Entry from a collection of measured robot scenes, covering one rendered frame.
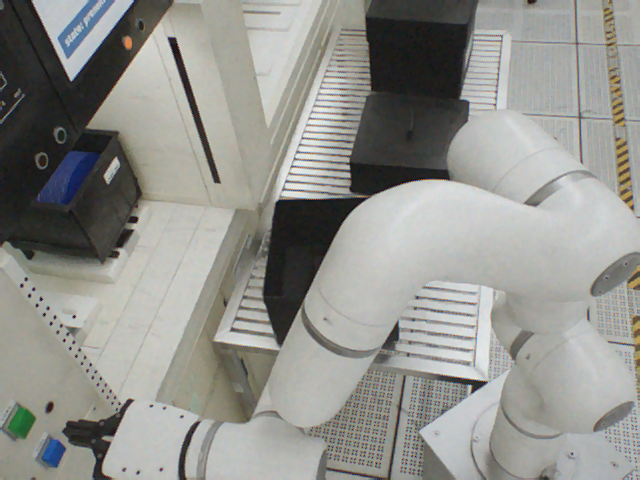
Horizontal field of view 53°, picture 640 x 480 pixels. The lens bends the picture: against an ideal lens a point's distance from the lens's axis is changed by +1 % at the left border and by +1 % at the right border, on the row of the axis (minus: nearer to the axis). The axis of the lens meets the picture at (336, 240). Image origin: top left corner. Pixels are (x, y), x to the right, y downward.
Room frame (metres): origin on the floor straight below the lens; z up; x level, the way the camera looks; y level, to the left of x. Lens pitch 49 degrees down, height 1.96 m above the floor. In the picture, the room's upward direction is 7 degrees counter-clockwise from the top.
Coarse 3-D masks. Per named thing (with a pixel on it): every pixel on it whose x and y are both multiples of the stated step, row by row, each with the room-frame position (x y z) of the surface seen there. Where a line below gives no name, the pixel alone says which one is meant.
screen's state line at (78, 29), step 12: (96, 0) 0.88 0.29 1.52; (108, 0) 0.90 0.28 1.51; (84, 12) 0.84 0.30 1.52; (96, 12) 0.87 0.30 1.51; (72, 24) 0.81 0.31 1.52; (84, 24) 0.83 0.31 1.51; (96, 24) 0.86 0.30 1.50; (60, 36) 0.78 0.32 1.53; (72, 36) 0.80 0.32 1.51; (84, 36) 0.82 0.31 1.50; (72, 48) 0.79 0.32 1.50
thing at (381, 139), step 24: (384, 96) 1.45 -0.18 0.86; (360, 120) 1.36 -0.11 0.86; (384, 120) 1.35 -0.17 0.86; (408, 120) 1.33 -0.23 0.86; (432, 120) 1.32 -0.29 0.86; (456, 120) 1.31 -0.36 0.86; (360, 144) 1.26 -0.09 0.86; (384, 144) 1.25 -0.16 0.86; (408, 144) 1.24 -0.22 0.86; (432, 144) 1.23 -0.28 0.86; (360, 168) 1.19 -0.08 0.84; (384, 168) 1.17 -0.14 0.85; (408, 168) 1.16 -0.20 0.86; (432, 168) 1.14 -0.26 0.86
